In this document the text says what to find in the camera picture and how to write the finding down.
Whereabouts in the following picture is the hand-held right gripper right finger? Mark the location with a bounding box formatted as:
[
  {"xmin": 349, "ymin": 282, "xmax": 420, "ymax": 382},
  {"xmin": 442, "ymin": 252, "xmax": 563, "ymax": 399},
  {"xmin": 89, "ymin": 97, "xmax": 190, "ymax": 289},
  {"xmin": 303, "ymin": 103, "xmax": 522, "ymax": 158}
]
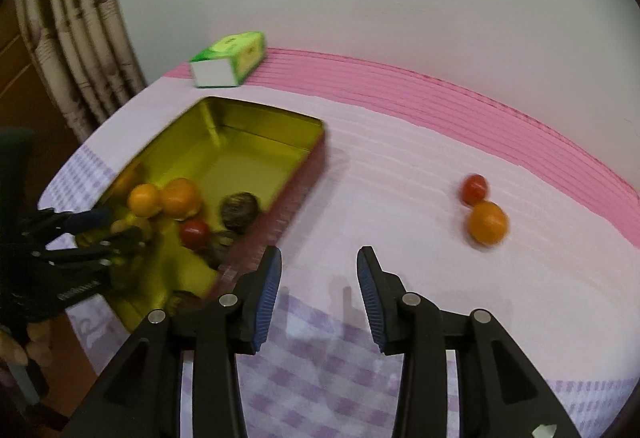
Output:
[{"xmin": 356, "ymin": 245, "xmax": 583, "ymax": 438}]

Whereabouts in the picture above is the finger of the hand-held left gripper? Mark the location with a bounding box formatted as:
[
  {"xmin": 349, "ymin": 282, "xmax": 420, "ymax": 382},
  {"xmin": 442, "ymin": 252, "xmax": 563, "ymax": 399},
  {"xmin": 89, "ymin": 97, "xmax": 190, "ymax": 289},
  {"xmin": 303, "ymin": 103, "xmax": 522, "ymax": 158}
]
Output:
[
  {"xmin": 17, "ymin": 205, "xmax": 115, "ymax": 244},
  {"xmin": 45, "ymin": 225, "xmax": 148, "ymax": 270}
]

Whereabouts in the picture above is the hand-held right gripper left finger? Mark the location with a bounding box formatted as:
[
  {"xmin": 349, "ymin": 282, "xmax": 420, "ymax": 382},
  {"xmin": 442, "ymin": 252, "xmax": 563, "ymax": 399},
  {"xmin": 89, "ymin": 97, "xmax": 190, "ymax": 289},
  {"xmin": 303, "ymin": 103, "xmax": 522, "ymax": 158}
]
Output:
[{"xmin": 60, "ymin": 245, "xmax": 283, "ymax": 438}]

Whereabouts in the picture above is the small brown longan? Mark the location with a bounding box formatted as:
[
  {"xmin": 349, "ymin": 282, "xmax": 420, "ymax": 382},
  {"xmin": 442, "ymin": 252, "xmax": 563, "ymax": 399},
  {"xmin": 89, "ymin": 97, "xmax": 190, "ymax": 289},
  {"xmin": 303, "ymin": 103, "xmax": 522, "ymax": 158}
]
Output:
[{"xmin": 110, "ymin": 217, "xmax": 151, "ymax": 239}]

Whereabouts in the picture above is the yellow-orange oval citrus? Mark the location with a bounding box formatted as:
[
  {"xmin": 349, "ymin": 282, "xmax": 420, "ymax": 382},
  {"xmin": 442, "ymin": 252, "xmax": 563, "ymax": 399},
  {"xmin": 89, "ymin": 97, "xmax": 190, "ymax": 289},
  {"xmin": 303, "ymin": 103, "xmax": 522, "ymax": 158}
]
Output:
[{"xmin": 126, "ymin": 184, "xmax": 162, "ymax": 219}]

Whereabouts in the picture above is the dark wrinkled passion fruit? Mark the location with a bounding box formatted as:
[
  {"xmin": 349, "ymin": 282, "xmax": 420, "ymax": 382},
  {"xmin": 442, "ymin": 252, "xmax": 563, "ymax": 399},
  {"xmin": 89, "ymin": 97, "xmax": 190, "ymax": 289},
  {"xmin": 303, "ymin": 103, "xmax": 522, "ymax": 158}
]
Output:
[
  {"xmin": 221, "ymin": 192, "xmax": 262, "ymax": 235},
  {"xmin": 167, "ymin": 291, "xmax": 201, "ymax": 316},
  {"xmin": 207, "ymin": 232, "xmax": 241, "ymax": 271}
]

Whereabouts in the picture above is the round orange mandarin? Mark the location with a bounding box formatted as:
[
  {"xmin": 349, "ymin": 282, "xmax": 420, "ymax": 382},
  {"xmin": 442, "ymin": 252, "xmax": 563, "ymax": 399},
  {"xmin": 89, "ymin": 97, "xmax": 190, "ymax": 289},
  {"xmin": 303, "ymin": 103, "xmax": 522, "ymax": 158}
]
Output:
[
  {"xmin": 159, "ymin": 178, "xmax": 203, "ymax": 220},
  {"xmin": 466, "ymin": 201, "xmax": 510, "ymax": 247}
]

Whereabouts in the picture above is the small red tomato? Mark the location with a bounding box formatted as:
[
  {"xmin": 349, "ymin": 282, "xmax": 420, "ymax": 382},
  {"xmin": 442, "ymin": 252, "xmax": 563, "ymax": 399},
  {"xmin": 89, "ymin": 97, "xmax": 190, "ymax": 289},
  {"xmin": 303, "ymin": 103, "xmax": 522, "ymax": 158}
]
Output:
[
  {"xmin": 460, "ymin": 173, "xmax": 490, "ymax": 206},
  {"xmin": 179, "ymin": 219, "xmax": 212, "ymax": 251}
]

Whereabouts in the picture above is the red tin with gold interior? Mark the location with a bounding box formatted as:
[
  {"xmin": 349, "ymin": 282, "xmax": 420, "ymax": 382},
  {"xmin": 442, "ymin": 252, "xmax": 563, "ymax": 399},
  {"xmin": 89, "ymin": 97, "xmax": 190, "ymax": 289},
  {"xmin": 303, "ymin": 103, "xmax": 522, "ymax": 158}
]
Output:
[{"xmin": 97, "ymin": 96, "xmax": 328, "ymax": 334}]

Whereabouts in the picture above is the person's left hand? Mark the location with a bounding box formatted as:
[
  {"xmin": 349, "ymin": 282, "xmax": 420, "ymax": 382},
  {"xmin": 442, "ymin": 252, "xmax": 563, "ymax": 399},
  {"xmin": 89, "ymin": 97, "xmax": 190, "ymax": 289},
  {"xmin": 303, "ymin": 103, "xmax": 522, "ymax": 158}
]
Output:
[{"xmin": 0, "ymin": 321, "xmax": 53, "ymax": 369}]

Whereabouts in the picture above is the lilac plaid cloth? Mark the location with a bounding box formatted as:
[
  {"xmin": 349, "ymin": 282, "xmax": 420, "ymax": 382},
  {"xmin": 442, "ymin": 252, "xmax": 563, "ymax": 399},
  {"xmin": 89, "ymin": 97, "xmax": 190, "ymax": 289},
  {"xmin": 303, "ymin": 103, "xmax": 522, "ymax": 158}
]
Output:
[{"xmin": 37, "ymin": 73, "xmax": 640, "ymax": 438}]

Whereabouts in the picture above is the beige patterned curtain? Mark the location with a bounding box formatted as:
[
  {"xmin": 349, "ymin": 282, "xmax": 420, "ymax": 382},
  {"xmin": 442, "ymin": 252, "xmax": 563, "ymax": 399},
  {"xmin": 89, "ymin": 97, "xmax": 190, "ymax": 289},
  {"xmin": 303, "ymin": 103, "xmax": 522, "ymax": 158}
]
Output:
[{"xmin": 12, "ymin": 0, "xmax": 148, "ymax": 144}]

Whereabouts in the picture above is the green and white carton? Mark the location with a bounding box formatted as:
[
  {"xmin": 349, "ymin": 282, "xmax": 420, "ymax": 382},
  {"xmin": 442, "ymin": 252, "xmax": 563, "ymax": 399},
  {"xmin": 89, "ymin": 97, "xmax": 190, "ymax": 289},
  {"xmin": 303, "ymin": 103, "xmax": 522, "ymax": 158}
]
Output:
[{"xmin": 189, "ymin": 31, "xmax": 267, "ymax": 89}]

